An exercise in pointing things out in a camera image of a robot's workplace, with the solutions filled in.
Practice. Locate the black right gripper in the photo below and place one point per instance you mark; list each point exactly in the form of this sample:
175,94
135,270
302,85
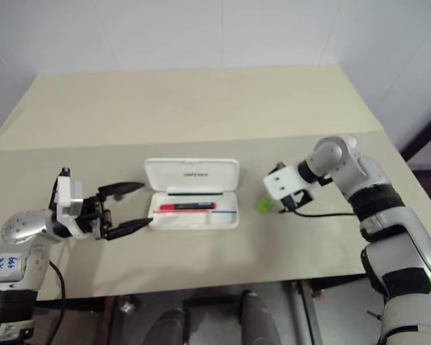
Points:
297,199

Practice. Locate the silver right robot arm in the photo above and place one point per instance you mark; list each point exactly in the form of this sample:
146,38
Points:
388,230

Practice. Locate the red marker with black cap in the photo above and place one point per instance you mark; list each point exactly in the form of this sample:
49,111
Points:
186,206

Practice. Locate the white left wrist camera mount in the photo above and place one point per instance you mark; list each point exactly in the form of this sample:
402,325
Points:
65,201

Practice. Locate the dark rounded shape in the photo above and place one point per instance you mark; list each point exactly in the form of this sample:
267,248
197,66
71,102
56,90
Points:
167,328
256,320

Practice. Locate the green marker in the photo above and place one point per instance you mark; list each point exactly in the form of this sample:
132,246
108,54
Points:
264,205

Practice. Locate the white hard pencil case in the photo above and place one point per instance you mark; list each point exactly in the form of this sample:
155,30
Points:
194,179

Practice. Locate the grey metal frame rail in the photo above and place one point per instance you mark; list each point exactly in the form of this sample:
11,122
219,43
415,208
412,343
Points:
305,312

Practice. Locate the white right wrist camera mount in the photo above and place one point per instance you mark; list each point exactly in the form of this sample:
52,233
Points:
283,181

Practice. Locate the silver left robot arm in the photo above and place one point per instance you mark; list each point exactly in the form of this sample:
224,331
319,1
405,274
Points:
19,230

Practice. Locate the black metal frame bar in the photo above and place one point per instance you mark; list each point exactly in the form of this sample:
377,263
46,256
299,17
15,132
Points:
425,131

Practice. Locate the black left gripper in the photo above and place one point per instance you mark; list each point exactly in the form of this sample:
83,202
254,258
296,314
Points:
95,217

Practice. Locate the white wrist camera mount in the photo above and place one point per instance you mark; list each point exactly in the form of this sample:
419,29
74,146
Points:
65,201
283,181

